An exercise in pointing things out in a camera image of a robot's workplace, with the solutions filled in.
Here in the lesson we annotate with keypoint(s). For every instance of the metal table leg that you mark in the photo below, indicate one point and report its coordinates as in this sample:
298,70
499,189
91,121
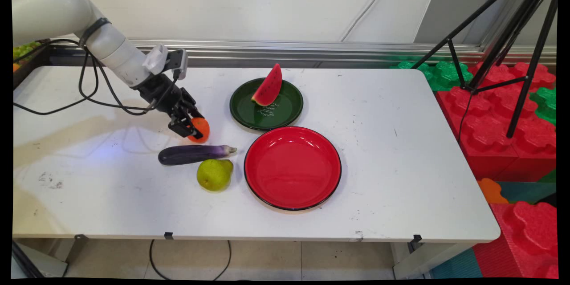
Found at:
73,251
423,262

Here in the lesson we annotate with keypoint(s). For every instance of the purple toy eggplant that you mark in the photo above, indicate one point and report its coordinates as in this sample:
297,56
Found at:
191,154

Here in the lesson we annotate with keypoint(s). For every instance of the small green foam block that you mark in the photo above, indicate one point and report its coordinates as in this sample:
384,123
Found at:
547,102

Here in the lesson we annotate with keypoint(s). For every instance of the green toy pear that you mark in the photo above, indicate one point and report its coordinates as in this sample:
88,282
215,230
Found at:
213,176

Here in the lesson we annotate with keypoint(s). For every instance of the red toy watermelon slice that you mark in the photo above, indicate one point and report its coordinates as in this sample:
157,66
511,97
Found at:
269,89

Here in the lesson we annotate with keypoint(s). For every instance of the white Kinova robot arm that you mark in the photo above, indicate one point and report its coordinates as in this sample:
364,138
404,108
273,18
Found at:
53,13

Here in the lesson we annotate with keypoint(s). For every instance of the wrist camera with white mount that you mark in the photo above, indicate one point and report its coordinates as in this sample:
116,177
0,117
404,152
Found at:
176,60

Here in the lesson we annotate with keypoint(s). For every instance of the dark green enamel plate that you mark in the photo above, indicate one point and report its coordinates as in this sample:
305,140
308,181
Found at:
280,113

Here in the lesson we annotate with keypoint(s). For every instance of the black tray with toy fruit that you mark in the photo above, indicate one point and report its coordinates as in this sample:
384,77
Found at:
26,51

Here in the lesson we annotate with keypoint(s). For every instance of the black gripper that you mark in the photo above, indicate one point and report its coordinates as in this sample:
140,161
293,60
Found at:
160,91

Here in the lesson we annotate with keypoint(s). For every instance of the orange toy mandarin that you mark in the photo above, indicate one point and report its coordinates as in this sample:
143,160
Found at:
202,130

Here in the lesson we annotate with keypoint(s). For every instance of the red enamel plate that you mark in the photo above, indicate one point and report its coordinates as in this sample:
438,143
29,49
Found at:
292,169

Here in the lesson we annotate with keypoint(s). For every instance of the aluminium wall rail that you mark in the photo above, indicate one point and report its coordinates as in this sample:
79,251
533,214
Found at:
311,51

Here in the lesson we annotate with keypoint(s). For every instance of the black table clamp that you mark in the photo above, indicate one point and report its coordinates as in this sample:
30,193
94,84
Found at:
80,236
417,238
168,235

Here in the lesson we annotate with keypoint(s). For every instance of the black camera tripod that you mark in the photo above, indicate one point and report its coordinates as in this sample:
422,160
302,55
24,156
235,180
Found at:
521,13

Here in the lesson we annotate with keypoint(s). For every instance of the orange foam piece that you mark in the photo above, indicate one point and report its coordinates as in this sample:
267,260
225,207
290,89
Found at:
490,191

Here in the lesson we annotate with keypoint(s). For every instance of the large red foam block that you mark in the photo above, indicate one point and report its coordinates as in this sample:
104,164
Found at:
530,236

